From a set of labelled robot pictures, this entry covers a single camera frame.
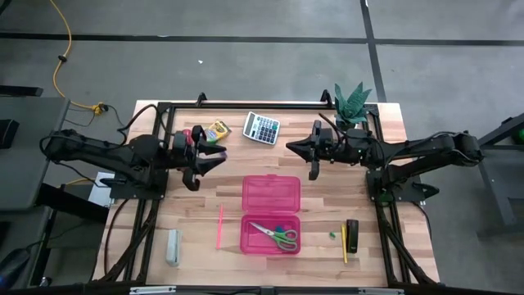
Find yellow pencil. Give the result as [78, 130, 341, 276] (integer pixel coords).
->
[341, 223, 349, 265]

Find yellow green crayon box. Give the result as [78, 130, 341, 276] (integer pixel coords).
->
[204, 119, 233, 143]

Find grey metal cart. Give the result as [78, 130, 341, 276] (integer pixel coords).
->
[449, 112, 524, 238]

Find pink pen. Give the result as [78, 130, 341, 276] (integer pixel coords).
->
[215, 203, 224, 251]

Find white power box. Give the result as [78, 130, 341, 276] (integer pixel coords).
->
[88, 170, 115, 208]

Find yellow power cable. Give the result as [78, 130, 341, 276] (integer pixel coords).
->
[61, 176, 97, 188]
[48, 0, 110, 116]

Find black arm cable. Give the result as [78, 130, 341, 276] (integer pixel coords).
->
[318, 112, 349, 143]
[116, 102, 169, 144]

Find silver rail bracket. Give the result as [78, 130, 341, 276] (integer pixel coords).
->
[358, 288, 405, 295]
[129, 285, 177, 295]

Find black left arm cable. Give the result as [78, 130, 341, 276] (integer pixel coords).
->
[116, 102, 169, 144]

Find thin black floor cable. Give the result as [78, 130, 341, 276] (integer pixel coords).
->
[65, 102, 131, 132]

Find black bar beside desk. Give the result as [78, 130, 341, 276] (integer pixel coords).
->
[0, 84, 44, 98]

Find grey desk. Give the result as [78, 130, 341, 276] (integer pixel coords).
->
[0, 94, 71, 290]

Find black aluminium table frame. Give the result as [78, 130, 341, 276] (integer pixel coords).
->
[92, 89, 441, 288]

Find grey desk calculator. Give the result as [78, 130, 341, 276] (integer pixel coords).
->
[242, 111, 282, 146]

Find green handled scissors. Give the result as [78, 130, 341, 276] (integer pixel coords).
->
[248, 220, 299, 252]

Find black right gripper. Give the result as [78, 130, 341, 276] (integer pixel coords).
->
[285, 120, 349, 181]

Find black hanging cable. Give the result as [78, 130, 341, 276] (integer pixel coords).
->
[102, 198, 133, 279]
[415, 202, 433, 243]

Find pink transparent pencil case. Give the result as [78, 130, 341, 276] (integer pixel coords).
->
[239, 174, 303, 256]

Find black bottom rail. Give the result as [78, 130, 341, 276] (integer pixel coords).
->
[0, 280, 524, 295]

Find black stapler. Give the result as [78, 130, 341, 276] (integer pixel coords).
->
[346, 219, 360, 254]

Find green plant in white pot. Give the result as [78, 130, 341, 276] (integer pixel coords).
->
[333, 80, 373, 129]

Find black device on desk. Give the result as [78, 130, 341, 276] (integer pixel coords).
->
[0, 118, 20, 149]

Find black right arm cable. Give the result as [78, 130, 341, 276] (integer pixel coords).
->
[318, 112, 349, 143]

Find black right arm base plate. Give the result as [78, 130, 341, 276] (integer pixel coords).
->
[366, 170, 441, 206]

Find black desk beam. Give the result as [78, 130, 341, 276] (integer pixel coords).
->
[34, 182, 111, 225]

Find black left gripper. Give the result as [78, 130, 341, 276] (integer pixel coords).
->
[171, 125, 228, 193]

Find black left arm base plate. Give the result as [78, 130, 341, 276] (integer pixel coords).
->
[100, 170, 169, 202]

